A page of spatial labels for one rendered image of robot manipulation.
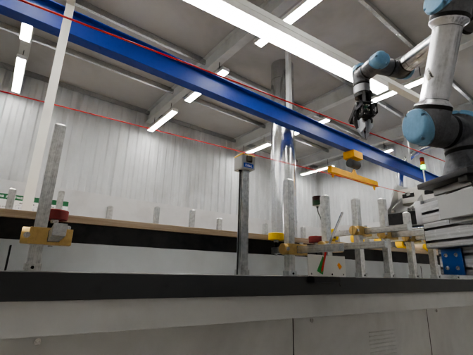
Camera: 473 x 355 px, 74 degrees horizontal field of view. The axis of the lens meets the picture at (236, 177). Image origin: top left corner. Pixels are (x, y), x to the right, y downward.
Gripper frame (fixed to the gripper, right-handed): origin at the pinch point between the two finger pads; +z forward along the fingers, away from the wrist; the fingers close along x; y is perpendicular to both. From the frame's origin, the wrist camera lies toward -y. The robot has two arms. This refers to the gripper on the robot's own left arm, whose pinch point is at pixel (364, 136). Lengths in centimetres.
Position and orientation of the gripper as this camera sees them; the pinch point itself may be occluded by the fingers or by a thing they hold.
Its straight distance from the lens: 156.0
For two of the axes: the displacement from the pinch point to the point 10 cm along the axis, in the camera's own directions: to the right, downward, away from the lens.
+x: 9.9, 0.6, 1.2
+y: 1.3, -2.7, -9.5
